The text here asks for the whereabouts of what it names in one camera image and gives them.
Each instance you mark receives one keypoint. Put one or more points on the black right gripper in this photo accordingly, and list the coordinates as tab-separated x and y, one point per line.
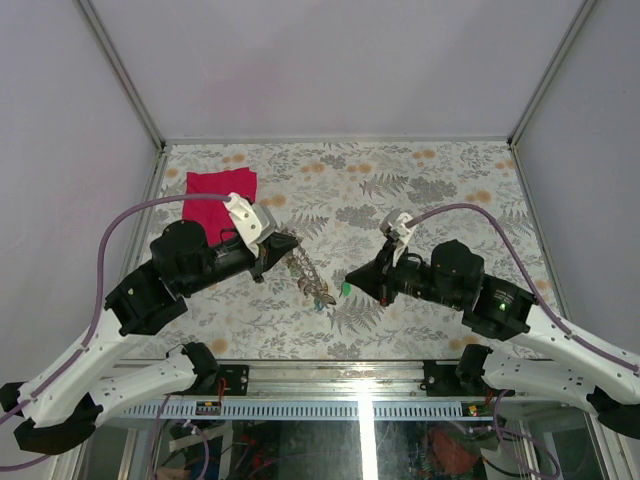
377	279

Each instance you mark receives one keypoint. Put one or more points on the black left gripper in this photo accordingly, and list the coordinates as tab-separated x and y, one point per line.
271	253

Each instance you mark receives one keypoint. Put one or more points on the green tagged key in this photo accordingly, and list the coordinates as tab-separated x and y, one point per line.
345	289

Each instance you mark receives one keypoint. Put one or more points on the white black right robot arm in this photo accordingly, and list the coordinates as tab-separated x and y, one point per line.
576	368

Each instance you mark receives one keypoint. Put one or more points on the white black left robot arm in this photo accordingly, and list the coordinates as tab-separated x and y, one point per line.
63	406

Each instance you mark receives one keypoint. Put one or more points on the floral table mat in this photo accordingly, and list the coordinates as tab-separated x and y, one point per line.
334	197

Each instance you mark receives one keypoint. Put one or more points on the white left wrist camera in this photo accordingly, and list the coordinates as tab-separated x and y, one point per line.
253	222

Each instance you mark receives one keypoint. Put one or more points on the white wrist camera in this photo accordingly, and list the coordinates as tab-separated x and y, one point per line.
397	235
253	222

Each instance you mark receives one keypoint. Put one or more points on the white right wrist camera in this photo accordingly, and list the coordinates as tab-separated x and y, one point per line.
397	235

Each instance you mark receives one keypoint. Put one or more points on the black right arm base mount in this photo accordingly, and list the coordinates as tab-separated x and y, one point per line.
448	379

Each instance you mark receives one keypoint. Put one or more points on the aluminium front rail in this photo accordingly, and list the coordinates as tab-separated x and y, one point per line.
340	377

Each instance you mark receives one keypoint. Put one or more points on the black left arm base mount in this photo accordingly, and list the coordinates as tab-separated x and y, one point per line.
230	380

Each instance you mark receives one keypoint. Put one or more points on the white slotted cable duct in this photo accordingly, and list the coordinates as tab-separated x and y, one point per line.
243	409

